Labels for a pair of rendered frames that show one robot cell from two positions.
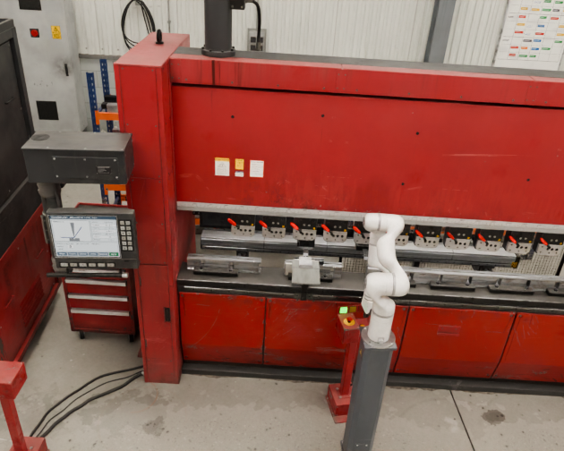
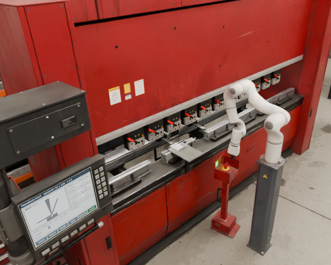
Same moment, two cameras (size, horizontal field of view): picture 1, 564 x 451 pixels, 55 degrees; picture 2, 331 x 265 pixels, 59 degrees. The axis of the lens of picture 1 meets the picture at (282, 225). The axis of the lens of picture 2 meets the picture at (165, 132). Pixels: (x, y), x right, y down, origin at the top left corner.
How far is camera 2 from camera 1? 1.97 m
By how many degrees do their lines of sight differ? 34
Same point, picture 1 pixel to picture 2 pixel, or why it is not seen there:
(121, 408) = not seen: outside the picture
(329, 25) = not seen: hidden behind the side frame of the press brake
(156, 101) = (70, 40)
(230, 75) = (110, 7)
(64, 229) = (39, 212)
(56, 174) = (17, 149)
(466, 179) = (245, 51)
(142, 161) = not seen: hidden behind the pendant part
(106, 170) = (71, 121)
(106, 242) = (83, 200)
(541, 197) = (272, 50)
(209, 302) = (130, 213)
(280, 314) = (175, 192)
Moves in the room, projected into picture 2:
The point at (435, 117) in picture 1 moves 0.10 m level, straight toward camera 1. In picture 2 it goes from (230, 12) to (237, 14)
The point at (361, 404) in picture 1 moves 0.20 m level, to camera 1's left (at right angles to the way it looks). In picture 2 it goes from (271, 210) to (257, 221)
